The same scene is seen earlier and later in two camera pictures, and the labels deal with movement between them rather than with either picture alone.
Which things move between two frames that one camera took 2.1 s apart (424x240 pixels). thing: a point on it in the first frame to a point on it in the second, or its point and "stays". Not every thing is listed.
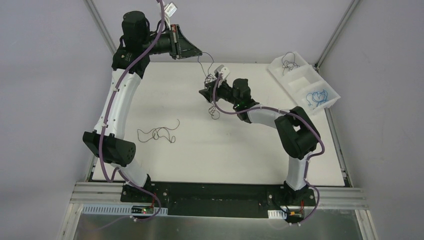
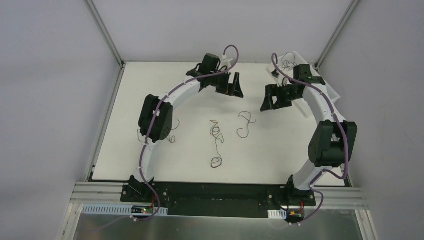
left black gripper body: x=177 y=41 to x=224 y=82
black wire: x=215 y=114 to x=216 y=162
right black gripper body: x=214 y=90 to x=282 y=94
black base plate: x=227 y=199 stays
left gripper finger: x=185 y=43 to x=237 y=81
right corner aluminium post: x=335 y=36 stays
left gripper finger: x=190 y=52 to x=237 y=92
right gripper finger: x=207 y=94 to x=271 y=90
